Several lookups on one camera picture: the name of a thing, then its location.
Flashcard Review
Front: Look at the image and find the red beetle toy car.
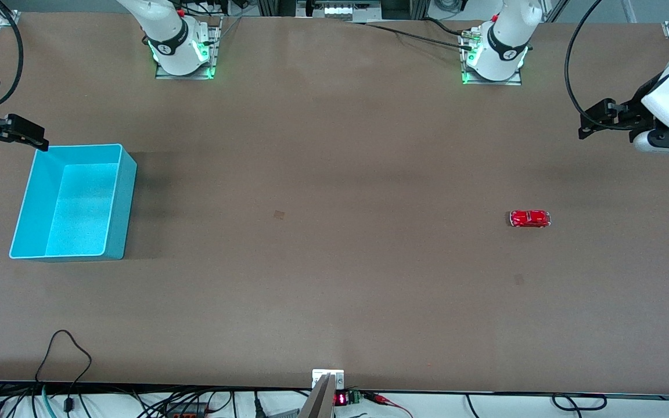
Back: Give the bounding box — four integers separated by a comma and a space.
509, 210, 552, 228

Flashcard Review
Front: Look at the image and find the blue plastic box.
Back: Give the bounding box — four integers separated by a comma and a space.
9, 143, 138, 262

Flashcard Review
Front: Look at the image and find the metal rack with lights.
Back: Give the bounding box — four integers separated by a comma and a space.
258, 0, 428, 23

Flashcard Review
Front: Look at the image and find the black power strip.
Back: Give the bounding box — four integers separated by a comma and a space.
163, 401, 211, 417

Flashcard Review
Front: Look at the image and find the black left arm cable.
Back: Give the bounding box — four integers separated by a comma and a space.
564, 0, 612, 132

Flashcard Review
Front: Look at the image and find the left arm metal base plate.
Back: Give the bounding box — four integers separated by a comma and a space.
461, 26, 523, 87

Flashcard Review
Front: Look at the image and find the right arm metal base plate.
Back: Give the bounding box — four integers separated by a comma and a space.
154, 16, 222, 80

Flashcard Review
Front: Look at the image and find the black cable to left base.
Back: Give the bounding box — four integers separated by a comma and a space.
345, 17, 480, 51

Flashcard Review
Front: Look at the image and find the black right base connector cable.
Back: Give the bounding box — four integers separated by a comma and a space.
178, 0, 236, 19

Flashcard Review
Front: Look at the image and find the thin black looped cable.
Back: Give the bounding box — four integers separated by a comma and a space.
35, 329, 93, 418

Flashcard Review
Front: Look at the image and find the black flat looped cable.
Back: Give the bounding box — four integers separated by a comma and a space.
552, 393, 608, 411

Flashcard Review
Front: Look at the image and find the red wire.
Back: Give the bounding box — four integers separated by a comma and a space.
364, 392, 414, 418

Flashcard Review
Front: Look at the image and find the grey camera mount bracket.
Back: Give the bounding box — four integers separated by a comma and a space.
299, 369, 345, 418

